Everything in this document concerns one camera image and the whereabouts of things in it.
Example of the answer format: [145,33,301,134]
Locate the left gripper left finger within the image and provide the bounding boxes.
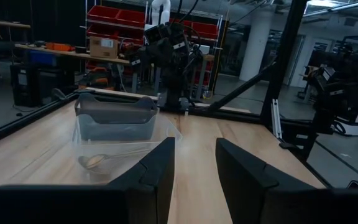
[0,136,176,224]

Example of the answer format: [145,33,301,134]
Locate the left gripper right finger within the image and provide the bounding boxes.
[215,138,358,224]

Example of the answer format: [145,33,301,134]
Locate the gold spoon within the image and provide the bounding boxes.
[78,148,155,171]

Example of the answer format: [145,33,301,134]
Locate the shelf with red bins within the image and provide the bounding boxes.
[85,4,223,46]

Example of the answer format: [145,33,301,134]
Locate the cardboard box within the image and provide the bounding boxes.
[89,36,119,59]

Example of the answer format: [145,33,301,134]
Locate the orange and black case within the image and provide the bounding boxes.
[79,67,111,90]

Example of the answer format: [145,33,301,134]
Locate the clear plastic bin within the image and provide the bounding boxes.
[71,113,183,185]

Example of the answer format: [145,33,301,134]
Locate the dark grey plastic bin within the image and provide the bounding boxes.
[74,92,160,142]

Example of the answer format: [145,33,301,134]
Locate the wooden workbench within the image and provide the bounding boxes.
[14,43,155,94]

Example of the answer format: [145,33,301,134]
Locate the orange tool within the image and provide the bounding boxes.
[45,42,74,52]

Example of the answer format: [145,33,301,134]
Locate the blue box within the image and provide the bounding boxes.
[28,49,58,68]

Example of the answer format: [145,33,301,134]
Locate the black cabinet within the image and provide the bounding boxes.
[9,63,76,108]

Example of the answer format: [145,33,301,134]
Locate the black robot station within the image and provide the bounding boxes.
[303,43,358,139]

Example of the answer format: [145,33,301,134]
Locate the wooden shelf board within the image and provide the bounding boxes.
[0,18,30,30]

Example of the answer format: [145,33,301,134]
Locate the white frame bracket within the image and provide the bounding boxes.
[270,98,283,140]

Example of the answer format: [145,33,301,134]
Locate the black aluminium rig frame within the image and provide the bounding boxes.
[0,0,326,166]

